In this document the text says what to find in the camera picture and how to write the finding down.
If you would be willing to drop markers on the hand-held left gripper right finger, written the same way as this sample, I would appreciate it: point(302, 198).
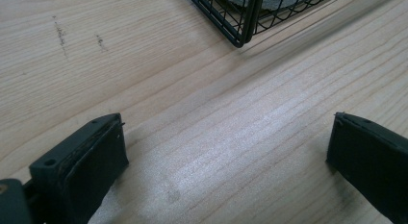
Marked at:
point(370, 160)

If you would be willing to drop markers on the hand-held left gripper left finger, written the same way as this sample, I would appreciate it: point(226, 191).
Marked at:
point(78, 172)

